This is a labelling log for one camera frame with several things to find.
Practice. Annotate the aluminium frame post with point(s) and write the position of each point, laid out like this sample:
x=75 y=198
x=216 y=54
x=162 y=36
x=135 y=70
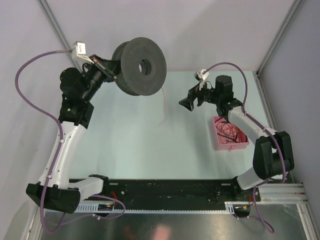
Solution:
x=53 y=22
x=280 y=34

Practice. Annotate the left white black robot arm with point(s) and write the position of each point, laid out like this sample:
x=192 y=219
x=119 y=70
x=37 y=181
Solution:
x=53 y=191

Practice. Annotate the right aluminium frame post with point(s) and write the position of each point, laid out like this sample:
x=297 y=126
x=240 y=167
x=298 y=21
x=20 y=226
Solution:
x=280 y=34

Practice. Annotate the grey slotted cable duct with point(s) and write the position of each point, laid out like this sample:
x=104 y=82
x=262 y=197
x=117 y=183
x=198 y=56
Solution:
x=206 y=207

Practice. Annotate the left aluminium frame post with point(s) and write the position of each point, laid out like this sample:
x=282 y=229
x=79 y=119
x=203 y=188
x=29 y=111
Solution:
x=53 y=22

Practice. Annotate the black cable spool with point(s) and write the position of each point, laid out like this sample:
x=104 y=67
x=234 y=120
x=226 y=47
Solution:
x=143 y=67

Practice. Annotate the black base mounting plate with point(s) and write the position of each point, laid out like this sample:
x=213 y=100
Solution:
x=121 y=191

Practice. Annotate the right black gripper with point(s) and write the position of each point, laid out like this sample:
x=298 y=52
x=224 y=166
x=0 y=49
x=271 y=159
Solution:
x=194 y=93

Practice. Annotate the pink plastic box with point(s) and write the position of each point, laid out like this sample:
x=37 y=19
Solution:
x=226 y=136

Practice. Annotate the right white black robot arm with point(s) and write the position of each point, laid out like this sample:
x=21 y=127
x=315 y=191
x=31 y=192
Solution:
x=273 y=152

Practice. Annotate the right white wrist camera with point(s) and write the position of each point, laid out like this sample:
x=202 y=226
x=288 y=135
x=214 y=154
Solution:
x=201 y=76

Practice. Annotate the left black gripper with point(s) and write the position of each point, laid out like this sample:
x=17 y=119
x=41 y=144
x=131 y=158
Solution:
x=114 y=66

